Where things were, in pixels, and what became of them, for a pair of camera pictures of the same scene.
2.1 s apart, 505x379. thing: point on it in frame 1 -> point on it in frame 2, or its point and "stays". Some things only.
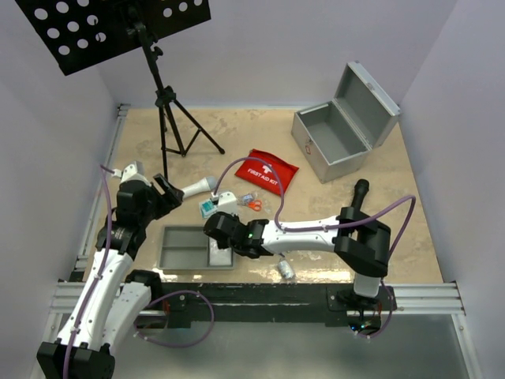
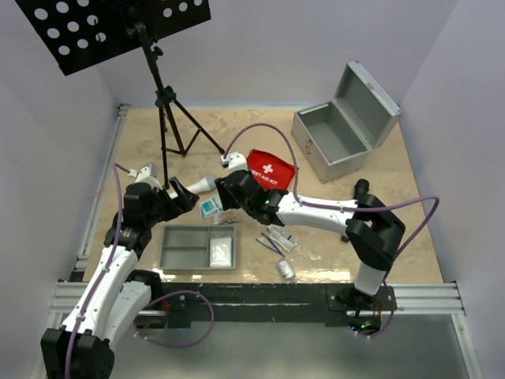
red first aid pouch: x=269 y=171 stays
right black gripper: x=232 y=216 -> x=227 y=200
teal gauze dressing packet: x=206 y=208 stays
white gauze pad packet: x=217 y=256 stays
